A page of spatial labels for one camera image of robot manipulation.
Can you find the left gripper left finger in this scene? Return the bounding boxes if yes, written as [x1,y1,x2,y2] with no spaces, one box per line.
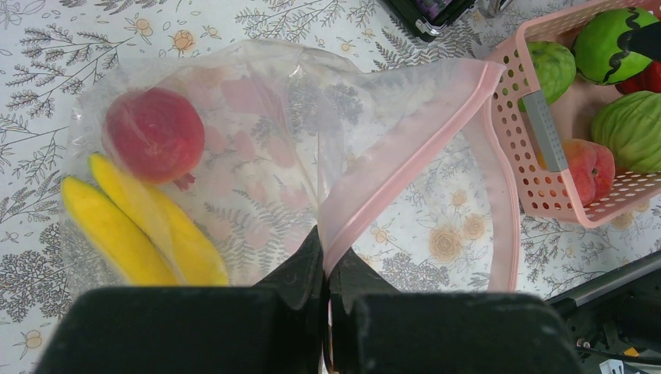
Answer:
[36,230,323,373]

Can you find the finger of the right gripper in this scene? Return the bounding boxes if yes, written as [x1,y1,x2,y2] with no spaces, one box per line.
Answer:
[623,21,660,62]

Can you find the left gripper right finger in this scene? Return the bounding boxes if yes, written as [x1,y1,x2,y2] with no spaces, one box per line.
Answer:
[325,251,581,373]

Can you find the green toy custard apple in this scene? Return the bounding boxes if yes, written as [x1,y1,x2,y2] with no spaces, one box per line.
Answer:
[526,41,576,105]

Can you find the yellow toy bananas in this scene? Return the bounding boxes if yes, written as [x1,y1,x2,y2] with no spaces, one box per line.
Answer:
[61,153,229,286]

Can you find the clear pink zip bag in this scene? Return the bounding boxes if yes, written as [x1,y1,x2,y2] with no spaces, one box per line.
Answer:
[58,39,522,305]

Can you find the pink plastic basket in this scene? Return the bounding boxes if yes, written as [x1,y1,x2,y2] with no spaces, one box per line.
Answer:
[488,1,660,228]

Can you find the black poker chip case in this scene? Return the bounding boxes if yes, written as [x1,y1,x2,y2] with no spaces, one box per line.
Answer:
[379,0,512,44]

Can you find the red toy pomegranate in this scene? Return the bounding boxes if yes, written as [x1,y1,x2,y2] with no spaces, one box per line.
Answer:
[101,87,205,191]

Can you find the red toy pepper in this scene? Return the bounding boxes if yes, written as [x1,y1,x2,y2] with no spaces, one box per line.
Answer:
[616,62,661,94]

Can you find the green toy watermelon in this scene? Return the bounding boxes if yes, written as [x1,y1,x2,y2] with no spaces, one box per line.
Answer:
[572,7,660,85]

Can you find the green toy cabbage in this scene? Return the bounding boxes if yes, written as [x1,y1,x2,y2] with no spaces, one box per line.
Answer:
[590,90,660,174]

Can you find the toy peach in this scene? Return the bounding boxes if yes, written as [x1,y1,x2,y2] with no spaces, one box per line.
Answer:
[562,139,616,206]

